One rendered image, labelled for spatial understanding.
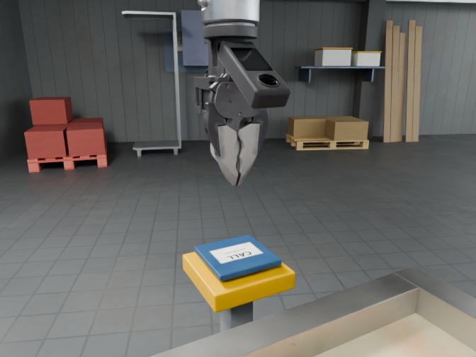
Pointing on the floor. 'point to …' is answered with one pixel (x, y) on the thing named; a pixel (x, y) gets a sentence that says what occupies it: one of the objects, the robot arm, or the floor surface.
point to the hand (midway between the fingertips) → (238, 178)
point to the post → (236, 289)
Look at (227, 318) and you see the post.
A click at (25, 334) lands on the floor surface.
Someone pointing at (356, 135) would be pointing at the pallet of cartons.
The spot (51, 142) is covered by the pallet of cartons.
